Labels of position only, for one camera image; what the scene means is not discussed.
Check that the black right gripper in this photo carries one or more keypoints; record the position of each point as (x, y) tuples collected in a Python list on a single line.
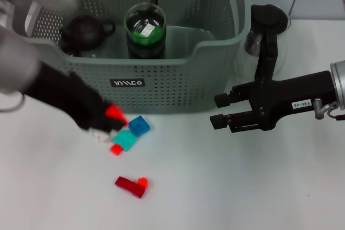
[(293, 92)]

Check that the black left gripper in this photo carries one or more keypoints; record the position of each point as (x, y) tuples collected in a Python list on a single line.
[(67, 95)]

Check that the bright red toy brick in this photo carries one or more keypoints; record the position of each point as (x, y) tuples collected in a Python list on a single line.
[(116, 114)]

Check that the translucent white toy brick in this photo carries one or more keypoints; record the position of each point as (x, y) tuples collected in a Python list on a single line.
[(101, 137)]

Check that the small green toy brick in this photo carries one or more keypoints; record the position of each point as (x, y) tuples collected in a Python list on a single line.
[(136, 36)]

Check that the long green toy brick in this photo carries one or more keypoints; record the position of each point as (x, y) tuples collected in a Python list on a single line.
[(159, 33)]

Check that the grey perforated storage basket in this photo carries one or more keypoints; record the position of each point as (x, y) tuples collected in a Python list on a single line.
[(172, 84)]

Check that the teal toy brick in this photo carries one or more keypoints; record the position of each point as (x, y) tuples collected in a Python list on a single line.
[(125, 139)]

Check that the blue toy brick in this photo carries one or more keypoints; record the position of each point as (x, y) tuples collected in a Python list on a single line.
[(138, 125)]

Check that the small red toy brick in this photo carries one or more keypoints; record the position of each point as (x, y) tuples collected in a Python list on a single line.
[(116, 149)]

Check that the dark red toy brick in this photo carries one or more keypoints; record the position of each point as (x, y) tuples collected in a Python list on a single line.
[(129, 184)]

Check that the small orange-red toy brick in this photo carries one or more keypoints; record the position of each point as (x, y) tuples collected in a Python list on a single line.
[(143, 182)]

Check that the black teapot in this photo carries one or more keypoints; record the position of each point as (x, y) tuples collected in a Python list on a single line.
[(83, 32)]

